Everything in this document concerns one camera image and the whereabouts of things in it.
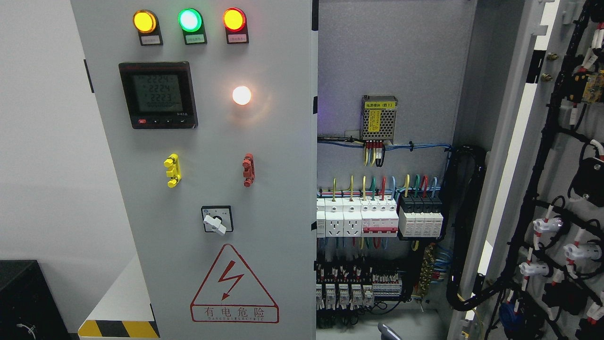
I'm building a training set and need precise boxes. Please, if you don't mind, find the black surge protector block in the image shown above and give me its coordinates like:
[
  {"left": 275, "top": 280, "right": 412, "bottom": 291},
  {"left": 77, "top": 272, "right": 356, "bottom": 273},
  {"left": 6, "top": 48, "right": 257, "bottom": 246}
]
[{"left": 398, "top": 196, "right": 444, "bottom": 238}]

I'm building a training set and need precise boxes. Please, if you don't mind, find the black corrugated cable loom right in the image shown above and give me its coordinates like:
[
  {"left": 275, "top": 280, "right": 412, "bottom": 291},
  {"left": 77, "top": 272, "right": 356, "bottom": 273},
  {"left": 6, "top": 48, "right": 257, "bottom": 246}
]
[{"left": 446, "top": 144, "right": 520, "bottom": 317}]

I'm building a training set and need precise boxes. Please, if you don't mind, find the brass ground bar right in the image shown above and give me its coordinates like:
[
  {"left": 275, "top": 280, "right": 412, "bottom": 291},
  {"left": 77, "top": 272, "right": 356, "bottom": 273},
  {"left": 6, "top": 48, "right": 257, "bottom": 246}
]
[{"left": 417, "top": 244, "right": 435, "bottom": 298}]

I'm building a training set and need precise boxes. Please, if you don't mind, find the black digital power meter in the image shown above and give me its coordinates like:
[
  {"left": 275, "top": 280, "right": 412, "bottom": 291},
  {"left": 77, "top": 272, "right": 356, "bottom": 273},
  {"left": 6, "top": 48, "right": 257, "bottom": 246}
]
[{"left": 118, "top": 61, "right": 198, "bottom": 129}]

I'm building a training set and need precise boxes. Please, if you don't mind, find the white rotary selector switch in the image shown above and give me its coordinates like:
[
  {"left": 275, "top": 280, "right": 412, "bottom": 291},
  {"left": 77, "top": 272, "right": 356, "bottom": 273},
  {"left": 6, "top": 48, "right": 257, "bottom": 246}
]
[{"left": 201, "top": 206, "right": 234, "bottom": 235}]

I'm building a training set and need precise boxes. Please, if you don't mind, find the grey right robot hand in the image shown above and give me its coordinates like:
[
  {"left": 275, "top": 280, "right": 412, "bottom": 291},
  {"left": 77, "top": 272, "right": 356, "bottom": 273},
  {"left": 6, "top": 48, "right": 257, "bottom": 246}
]
[{"left": 377, "top": 323, "right": 402, "bottom": 340}]

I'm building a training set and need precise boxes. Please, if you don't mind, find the white glowing indicator lamp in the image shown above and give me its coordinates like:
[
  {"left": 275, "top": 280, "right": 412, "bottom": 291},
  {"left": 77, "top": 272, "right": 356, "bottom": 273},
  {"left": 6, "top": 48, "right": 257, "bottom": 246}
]
[{"left": 232, "top": 85, "right": 252, "bottom": 106}]

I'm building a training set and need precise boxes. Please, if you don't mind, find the perforated metal power supply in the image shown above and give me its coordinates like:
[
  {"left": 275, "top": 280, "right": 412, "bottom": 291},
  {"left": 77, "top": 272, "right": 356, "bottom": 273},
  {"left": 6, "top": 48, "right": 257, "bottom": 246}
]
[{"left": 361, "top": 95, "right": 398, "bottom": 141}]

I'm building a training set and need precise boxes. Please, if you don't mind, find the grey cabinet door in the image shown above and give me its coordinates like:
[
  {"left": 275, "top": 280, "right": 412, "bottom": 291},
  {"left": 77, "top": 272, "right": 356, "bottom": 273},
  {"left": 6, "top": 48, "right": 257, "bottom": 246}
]
[
  {"left": 439, "top": 0, "right": 603, "bottom": 340},
  {"left": 71, "top": 0, "right": 319, "bottom": 340}
]

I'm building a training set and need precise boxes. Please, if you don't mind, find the white red four-pole breaker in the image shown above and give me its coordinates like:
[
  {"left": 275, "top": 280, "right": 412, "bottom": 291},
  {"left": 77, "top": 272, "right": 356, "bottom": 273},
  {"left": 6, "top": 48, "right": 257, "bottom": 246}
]
[{"left": 361, "top": 199, "right": 399, "bottom": 238}]

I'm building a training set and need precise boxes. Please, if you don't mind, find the red indicator lamp left door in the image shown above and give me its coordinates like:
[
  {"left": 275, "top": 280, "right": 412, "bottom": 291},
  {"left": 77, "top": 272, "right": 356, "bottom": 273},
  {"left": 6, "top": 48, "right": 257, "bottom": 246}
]
[{"left": 223, "top": 7, "right": 250, "bottom": 44}]

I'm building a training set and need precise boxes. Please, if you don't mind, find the red terminal post pair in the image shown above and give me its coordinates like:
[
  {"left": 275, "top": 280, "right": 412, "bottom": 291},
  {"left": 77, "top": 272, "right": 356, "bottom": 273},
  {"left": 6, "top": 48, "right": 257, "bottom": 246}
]
[{"left": 242, "top": 153, "right": 255, "bottom": 187}]

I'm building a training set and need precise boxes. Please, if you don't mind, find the yellow indicator lamp left door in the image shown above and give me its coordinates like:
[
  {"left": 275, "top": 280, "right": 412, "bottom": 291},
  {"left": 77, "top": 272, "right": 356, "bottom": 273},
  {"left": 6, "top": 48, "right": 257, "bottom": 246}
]
[{"left": 133, "top": 9, "right": 163, "bottom": 46}]

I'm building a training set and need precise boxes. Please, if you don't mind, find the row of relay modules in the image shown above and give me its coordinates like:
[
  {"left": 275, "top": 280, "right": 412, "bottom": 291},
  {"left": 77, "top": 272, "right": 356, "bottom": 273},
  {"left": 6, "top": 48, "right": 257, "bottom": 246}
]
[{"left": 316, "top": 283, "right": 377, "bottom": 311}]

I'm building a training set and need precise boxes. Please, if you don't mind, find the green indicator lamp left door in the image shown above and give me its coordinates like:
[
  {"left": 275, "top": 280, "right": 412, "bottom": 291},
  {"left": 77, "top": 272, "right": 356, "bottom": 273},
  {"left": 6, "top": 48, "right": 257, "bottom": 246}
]
[{"left": 178, "top": 8, "right": 207, "bottom": 45}]

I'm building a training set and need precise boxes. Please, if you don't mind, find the red electric hazard warning sticker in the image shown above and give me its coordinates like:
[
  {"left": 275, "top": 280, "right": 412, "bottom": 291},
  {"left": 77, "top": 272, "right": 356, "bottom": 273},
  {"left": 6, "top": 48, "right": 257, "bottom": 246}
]
[{"left": 190, "top": 244, "right": 280, "bottom": 323}]

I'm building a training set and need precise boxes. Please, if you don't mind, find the white table with hazard stripe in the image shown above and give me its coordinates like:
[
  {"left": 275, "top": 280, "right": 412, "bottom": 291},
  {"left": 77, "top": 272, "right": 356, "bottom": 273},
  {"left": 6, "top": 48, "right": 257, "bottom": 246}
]
[{"left": 78, "top": 256, "right": 159, "bottom": 340}]

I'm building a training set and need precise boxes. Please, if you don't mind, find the white twin socket module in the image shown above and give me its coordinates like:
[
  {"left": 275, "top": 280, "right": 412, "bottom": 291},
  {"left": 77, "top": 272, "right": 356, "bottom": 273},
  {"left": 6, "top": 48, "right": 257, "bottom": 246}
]
[{"left": 324, "top": 198, "right": 362, "bottom": 237}]

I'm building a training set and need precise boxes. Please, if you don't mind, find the black box at left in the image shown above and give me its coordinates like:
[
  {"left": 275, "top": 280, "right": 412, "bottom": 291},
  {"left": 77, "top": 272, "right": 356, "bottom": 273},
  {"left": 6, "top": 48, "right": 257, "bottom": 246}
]
[{"left": 0, "top": 260, "right": 71, "bottom": 340}]

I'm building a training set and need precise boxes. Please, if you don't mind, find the yellow terminal post pair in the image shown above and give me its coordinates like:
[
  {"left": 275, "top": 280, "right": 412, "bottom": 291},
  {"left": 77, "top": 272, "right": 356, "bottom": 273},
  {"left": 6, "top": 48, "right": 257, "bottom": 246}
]
[{"left": 164, "top": 153, "right": 182, "bottom": 188}]

